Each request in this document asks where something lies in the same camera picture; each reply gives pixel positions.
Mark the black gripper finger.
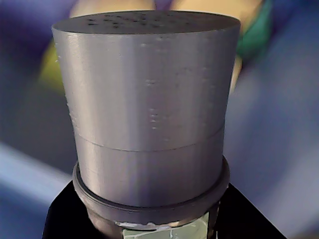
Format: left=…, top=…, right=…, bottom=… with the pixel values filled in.
left=42, top=180, right=110, bottom=239
left=214, top=181, right=279, bottom=239

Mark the gray cylindrical salt shaker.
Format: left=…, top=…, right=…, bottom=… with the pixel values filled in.
left=51, top=9, right=241, bottom=239

